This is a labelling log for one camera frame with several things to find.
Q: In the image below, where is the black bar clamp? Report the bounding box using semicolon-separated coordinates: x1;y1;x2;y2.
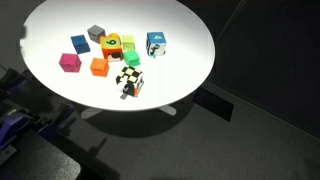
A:
0;68;31;101

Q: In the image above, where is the dark blue cube block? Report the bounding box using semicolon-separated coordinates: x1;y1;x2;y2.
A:
70;34;91;55

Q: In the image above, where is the black and white checkered cube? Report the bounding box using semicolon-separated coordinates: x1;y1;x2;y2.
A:
115;65;145;100

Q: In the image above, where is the gray cube block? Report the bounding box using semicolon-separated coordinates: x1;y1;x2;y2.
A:
86;24;107;44

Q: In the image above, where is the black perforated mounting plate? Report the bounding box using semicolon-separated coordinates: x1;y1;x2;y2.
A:
0;128;82;180

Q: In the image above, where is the magenta cube block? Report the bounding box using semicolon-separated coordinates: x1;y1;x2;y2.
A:
58;52;83;73

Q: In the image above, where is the orange block with number six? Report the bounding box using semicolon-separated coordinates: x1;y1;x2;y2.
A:
99;35;124;63

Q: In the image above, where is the plain orange cube block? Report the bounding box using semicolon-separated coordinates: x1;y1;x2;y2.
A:
89;57;111;78

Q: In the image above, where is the light green cube block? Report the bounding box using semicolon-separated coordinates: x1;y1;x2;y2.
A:
120;34;136;52

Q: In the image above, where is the purple bar clamp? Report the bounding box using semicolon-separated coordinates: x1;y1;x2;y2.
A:
0;111;33;148

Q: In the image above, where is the black rectangular floor box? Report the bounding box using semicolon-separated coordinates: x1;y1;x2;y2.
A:
194;87;234;123

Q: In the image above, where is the blue block with number four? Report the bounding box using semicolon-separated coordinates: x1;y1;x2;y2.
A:
145;31;167;60

